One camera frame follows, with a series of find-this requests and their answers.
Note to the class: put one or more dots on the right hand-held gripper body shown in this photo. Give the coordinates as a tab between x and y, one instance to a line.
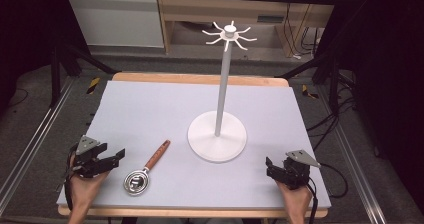
296	172

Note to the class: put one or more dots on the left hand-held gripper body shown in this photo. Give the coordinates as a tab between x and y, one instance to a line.
86	145

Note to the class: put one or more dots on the person's right hand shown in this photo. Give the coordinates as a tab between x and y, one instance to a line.
298	199

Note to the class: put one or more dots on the person's left hand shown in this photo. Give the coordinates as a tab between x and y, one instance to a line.
85	189

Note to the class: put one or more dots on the light grey table mat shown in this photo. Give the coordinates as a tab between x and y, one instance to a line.
150	117

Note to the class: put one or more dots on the yellow black floor tape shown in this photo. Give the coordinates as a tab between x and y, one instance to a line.
309	92
93	85

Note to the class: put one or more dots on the white hook stand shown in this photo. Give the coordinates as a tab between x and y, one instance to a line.
216	144

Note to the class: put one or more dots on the wooden table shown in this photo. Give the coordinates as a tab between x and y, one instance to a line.
200	79

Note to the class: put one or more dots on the dark curtain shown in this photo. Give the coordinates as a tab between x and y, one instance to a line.
386	67
26	34

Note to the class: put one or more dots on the white cabinet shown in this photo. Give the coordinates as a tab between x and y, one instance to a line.
113	20

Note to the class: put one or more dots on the metal floor rail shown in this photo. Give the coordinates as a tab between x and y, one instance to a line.
356	170
36	137

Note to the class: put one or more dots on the black metal frame leg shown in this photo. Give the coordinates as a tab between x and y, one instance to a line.
55	74
333	80

